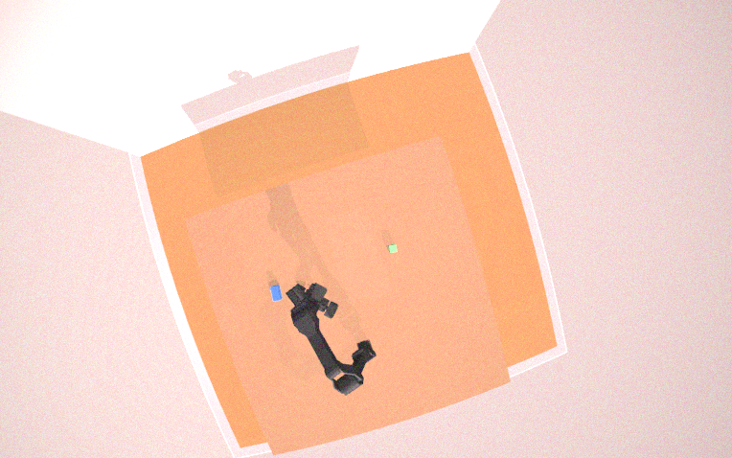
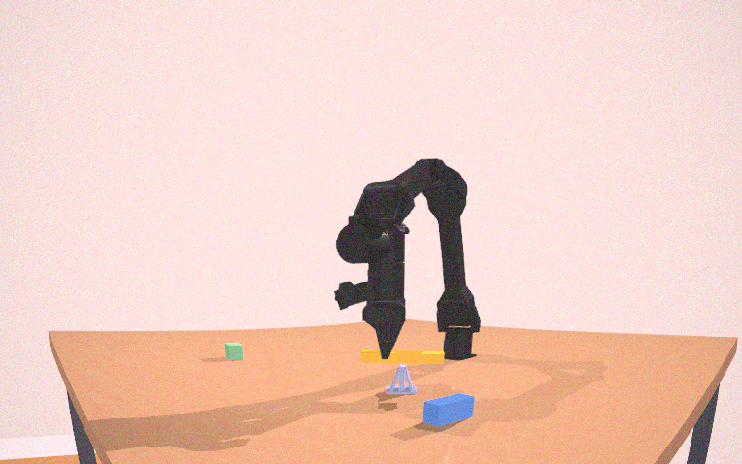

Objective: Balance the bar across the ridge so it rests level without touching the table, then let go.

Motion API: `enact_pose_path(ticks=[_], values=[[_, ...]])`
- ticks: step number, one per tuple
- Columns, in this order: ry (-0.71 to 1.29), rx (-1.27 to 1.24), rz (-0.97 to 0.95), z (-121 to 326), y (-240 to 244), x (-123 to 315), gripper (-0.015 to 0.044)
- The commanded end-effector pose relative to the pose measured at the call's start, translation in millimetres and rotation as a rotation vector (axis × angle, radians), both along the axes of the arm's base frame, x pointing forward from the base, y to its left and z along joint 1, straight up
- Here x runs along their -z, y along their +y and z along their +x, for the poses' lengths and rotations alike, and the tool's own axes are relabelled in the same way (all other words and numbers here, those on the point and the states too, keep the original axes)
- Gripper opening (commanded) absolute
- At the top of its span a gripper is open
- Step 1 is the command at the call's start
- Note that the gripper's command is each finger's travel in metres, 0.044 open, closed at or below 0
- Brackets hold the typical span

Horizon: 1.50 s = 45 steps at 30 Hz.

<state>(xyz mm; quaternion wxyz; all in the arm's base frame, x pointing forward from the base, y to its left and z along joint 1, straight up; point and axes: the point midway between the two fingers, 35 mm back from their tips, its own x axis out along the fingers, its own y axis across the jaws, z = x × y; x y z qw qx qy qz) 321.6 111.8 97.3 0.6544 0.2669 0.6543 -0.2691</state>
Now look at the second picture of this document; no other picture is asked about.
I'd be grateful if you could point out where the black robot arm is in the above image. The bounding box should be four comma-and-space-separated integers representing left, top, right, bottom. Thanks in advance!
334, 158, 481, 361

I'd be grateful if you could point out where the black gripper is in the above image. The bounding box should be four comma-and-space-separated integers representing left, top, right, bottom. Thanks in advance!
362, 263, 406, 359

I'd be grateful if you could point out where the yellow bar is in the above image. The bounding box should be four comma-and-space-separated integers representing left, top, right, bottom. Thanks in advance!
361, 349, 444, 364

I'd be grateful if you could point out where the small green block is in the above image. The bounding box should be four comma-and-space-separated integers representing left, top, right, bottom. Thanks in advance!
225, 343, 244, 360

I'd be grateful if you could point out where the blue rectangular block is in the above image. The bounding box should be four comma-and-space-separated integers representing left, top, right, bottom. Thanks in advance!
423, 393, 475, 426

